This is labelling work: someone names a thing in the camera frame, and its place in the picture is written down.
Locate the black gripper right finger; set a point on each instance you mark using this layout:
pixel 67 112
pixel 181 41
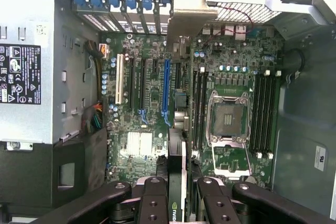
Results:
pixel 218 205

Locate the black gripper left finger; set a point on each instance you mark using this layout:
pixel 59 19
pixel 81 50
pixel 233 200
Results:
pixel 153 203

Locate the black RAM slot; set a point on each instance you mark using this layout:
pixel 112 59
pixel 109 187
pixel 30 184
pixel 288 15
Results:
pixel 263 111
pixel 254 111
pixel 204 108
pixel 196 108

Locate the blue expansion slot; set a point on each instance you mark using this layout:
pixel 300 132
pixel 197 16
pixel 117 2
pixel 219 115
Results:
pixel 166 90

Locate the long black expansion slot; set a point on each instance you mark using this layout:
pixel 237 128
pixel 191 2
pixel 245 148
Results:
pixel 143 82
pixel 131 82

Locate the white expansion slot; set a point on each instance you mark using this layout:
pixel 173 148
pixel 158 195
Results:
pixel 119 77

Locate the short black expansion slot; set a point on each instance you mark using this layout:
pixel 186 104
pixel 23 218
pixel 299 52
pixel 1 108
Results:
pixel 155 66

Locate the metal socket cover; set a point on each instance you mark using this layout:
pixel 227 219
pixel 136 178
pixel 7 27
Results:
pixel 231 161

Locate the silver chipset heatsink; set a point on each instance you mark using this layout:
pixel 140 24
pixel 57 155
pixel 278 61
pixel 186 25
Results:
pixel 139 143

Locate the CPU socket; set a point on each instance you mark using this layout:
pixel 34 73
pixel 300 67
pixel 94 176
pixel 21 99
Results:
pixel 229 119

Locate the black open PC case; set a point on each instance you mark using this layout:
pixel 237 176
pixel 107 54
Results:
pixel 302 129

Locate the black plastic air shroud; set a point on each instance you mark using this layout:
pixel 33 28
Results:
pixel 31 171

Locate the green motherboard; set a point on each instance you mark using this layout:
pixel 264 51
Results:
pixel 231 51

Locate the grey power supply unit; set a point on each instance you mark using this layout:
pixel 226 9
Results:
pixel 52 64

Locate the blue slot bracket clip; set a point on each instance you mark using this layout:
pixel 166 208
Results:
pixel 130 2
pixel 115 1
pixel 146 3
pixel 78 0
pixel 95 1

